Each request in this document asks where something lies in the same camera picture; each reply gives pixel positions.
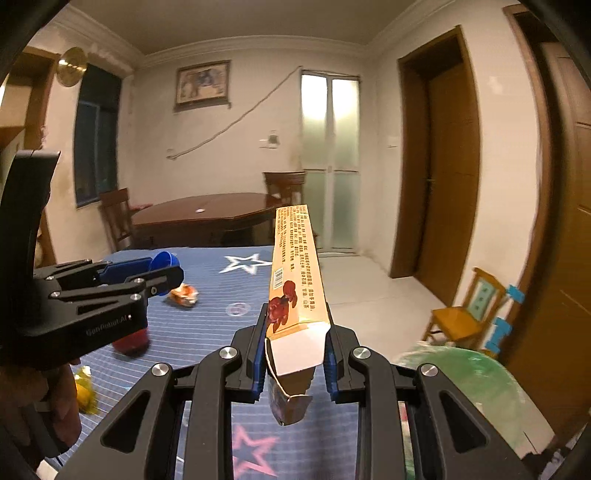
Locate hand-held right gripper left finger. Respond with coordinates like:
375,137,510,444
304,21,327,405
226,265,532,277
55,302,272,480

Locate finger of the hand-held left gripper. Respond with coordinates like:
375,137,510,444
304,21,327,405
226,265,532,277
48,265,185,304
34,257,154,289

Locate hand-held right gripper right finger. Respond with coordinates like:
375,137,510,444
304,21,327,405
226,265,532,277
323,318,532,480

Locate blue plastic cup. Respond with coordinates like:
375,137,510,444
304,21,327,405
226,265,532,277
148,250,182,296

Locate orange carton box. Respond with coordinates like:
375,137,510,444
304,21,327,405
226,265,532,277
264,205,331,428

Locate green-lined round bin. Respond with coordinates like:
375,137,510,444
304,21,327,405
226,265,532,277
392,344,555,480

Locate person's left hand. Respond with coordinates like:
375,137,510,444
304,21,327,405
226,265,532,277
0,360,83,462

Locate crumpled orange snack wrapper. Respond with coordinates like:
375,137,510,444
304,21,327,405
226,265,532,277
167,284,200,308

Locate dark wooden dining chair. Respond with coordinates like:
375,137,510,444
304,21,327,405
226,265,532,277
98,188,139,252
262,171,320,252

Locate red box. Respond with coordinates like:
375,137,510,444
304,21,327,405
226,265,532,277
113,328,151,356

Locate yellow plastic bag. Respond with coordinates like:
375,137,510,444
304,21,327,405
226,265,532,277
74,366,100,414

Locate round wooden dining table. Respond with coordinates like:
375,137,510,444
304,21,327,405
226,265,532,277
130,192,283,245

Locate dark window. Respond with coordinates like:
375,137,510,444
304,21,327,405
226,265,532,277
74,65,123,208

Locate small wooden chair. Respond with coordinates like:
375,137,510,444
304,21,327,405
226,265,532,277
422,267,509,356

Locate blue tape strips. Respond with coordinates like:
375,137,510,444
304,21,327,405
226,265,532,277
485,318,513,352

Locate framed elephant picture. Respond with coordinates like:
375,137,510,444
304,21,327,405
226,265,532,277
173,60,232,112

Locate frosted glass door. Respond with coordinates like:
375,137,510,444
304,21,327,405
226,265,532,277
300,70,361,254

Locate brown wooden door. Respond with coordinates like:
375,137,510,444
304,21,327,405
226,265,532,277
503,4,591,430
397,25,481,305

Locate wall cable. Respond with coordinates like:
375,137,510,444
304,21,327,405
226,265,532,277
167,65,303,161

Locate gold round wall plate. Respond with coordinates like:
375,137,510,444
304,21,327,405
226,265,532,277
58,46,88,87

